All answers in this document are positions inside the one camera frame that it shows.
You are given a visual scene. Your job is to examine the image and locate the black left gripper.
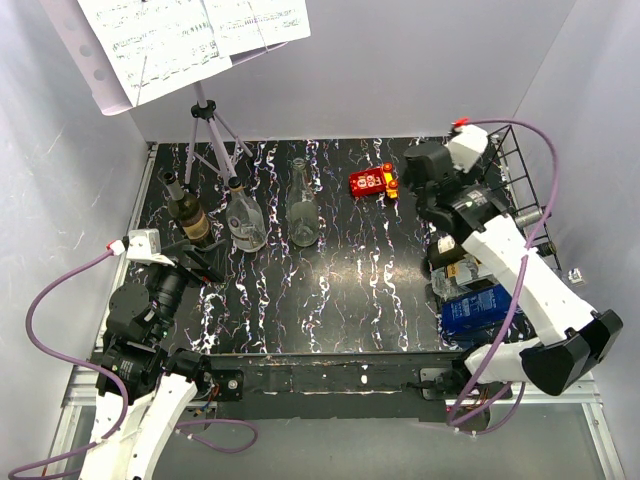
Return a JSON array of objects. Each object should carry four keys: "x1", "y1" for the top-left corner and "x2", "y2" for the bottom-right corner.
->
[{"x1": 149, "y1": 236, "x2": 227, "y2": 339}]

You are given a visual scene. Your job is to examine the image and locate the dark green wine bottle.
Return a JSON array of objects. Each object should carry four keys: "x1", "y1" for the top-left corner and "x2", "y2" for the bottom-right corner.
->
[{"x1": 161, "y1": 172, "x2": 214, "y2": 246}]

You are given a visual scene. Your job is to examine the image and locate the clear corked glass bottle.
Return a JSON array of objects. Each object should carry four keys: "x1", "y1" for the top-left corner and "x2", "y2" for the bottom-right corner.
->
[{"x1": 225, "y1": 176, "x2": 267, "y2": 253}]

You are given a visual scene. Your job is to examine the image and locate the clear tall glass bottle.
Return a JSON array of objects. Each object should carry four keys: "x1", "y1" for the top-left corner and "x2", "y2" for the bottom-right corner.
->
[{"x1": 286, "y1": 158, "x2": 320, "y2": 247}]

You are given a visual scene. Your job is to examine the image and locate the clear square liquor bottle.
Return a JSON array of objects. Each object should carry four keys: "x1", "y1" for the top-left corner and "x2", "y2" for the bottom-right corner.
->
[{"x1": 430, "y1": 253, "x2": 498, "y2": 301}]

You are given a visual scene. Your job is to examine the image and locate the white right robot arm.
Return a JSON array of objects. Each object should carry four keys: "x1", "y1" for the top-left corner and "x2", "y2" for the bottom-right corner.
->
[{"x1": 402, "y1": 141, "x2": 623, "y2": 398}]

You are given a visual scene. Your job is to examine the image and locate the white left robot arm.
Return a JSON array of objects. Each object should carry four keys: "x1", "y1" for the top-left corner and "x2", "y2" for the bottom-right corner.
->
[{"x1": 79, "y1": 231, "x2": 228, "y2": 479}]

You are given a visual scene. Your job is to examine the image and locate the blue rectangular bottle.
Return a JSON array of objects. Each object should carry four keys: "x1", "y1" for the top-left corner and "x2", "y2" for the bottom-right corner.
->
[{"x1": 441, "y1": 285, "x2": 512, "y2": 343}]

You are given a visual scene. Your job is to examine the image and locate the red yellow toy block car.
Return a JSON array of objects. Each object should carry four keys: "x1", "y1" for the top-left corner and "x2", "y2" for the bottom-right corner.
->
[{"x1": 349, "y1": 162, "x2": 399, "y2": 200}]

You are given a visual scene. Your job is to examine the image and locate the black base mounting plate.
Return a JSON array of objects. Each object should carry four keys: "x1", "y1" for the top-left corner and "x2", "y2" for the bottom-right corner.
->
[{"x1": 207, "y1": 351, "x2": 462, "y2": 423}]

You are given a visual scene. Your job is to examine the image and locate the white sheet music left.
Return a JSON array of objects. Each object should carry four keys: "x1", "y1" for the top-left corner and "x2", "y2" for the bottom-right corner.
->
[{"x1": 79, "y1": 0, "x2": 232, "y2": 107}]

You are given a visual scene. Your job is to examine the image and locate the white sheet music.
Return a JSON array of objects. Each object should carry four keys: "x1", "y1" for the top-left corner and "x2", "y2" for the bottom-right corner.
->
[
  {"x1": 79, "y1": 0, "x2": 232, "y2": 107},
  {"x1": 203, "y1": 0, "x2": 310, "y2": 56}
]

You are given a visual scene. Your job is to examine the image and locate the white sheet music right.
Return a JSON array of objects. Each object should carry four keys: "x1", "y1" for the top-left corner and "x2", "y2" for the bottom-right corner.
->
[{"x1": 203, "y1": 0, "x2": 310, "y2": 56}]

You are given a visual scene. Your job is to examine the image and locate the lilac music stand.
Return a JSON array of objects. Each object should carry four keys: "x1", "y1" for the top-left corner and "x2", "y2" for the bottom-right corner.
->
[{"x1": 42, "y1": 1, "x2": 287, "y2": 180}]

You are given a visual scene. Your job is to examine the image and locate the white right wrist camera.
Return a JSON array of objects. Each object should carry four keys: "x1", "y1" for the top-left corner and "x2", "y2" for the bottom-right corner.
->
[{"x1": 445, "y1": 117, "x2": 489, "y2": 173}]

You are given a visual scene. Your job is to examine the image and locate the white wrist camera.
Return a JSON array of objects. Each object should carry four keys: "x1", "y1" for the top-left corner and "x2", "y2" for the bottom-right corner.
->
[
  {"x1": 107, "y1": 229, "x2": 176, "y2": 266},
  {"x1": 445, "y1": 117, "x2": 489, "y2": 173}
]

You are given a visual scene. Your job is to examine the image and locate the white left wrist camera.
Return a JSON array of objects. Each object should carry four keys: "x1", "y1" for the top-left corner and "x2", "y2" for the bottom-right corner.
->
[{"x1": 107, "y1": 229, "x2": 176, "y2": 266}]

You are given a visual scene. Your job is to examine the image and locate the black wire wine rack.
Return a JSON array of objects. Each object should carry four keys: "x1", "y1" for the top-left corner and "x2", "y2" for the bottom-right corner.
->
[{"x1": 414, "y1": 124, "x2": 576, "y2": 351}]

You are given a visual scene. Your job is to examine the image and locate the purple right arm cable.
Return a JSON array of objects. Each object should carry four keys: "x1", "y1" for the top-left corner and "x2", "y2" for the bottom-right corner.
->
[{"x1": 407, "y1": 117, "x2": 560, "y2": 434}]

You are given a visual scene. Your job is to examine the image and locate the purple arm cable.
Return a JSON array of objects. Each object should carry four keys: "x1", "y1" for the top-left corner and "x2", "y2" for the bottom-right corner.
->
[
  {"x1": 7, "y1": 244, "x2": 259, "y2": 480},
  {"x1": 407, "y1": 117, "x2": 560, "y2": 434}
]

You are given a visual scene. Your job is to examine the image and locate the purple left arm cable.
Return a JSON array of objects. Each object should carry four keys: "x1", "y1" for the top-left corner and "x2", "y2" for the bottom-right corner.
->
[{"x1": 7, "y1": 244, "x2": 259, "y2": 480}]

